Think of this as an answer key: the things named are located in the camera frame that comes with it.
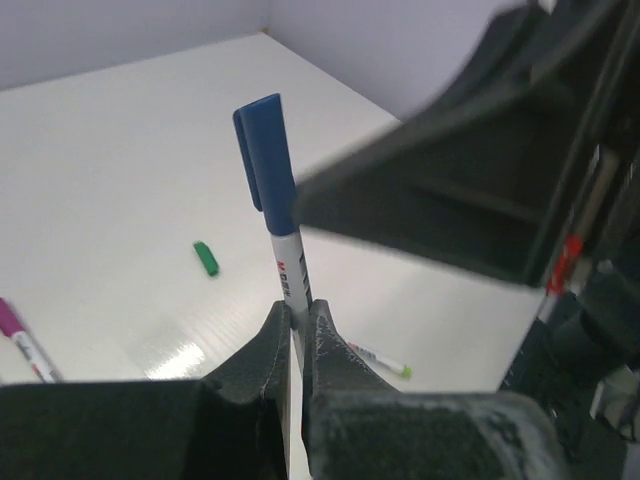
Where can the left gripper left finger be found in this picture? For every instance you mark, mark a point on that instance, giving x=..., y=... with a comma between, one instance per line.
x=230, y=424

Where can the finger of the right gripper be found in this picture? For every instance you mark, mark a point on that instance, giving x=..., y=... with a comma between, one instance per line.
x=473, y=180

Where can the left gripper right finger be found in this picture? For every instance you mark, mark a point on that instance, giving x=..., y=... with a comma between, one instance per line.
x=355, y=425

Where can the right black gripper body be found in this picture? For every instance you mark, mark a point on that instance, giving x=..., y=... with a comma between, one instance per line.
x=600, y=204

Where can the green pen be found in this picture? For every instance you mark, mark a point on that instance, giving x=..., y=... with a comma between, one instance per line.
x=400, y=369

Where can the green pen cap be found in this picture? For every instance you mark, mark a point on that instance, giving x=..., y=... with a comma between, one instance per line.
x=207, y=258

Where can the blue pen cap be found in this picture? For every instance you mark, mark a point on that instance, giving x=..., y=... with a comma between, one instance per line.
x=262, y=140

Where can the blue pen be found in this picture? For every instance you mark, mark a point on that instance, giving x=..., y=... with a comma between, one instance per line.
x=294, y=280

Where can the purple pen cap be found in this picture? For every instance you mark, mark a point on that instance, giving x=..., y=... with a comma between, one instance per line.
x=10, y=324

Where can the pink pen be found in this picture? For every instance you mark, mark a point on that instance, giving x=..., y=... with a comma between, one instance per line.
x=37, y=359

